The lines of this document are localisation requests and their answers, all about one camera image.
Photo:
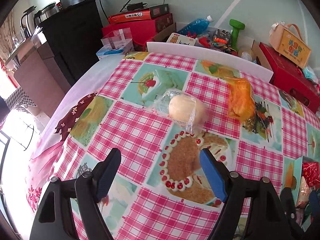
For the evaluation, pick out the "red box stack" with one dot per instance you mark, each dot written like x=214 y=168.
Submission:
x=144 y=31

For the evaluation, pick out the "round bun in clear bag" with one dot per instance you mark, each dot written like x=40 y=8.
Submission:
x=182 y=108

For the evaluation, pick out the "clear acrylic box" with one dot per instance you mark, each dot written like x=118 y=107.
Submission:
x=117 y=39

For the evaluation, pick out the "tan carry box with handle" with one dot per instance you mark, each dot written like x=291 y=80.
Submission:
x=286 y=40

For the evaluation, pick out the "blue water bottle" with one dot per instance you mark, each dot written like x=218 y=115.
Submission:
x=197 y=27

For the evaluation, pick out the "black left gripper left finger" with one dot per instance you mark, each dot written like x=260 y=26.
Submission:
x=54 y=217

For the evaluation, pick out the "pink checkered tablecloth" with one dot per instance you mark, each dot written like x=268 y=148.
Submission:
x=140 y=206

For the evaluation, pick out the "orange snack bag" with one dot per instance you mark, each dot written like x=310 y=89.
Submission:
x=241 y=104

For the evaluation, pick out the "red snack packet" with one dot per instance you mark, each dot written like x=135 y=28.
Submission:
x=311 y=174

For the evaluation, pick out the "green dumbbell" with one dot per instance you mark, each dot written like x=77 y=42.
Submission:
x=237 y=26

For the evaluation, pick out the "brown cardboard box of toys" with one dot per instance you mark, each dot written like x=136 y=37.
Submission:
x=248 y=48

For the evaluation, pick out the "orange flat box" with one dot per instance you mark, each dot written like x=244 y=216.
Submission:
x=139 y=15

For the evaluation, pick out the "teal cardboard box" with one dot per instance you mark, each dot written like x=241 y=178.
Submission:
x=293 y=168

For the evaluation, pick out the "beige snack packet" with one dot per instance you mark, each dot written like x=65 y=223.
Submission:
x=303 y=195

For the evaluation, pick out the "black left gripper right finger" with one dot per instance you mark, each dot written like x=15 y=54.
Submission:
x=266 y=218

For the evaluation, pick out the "steel kettle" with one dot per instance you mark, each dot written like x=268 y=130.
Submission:
x=27 y=23

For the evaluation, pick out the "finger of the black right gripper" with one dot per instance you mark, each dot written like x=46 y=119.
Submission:
x=286 y=198

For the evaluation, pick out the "black cabinet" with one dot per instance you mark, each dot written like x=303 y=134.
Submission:
x=74 y=36

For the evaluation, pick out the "large red gift box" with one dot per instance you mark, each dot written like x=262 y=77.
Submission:
x=289 y=78

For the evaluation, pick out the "blue tissue pack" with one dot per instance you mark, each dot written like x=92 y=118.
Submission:
x=113 y=51

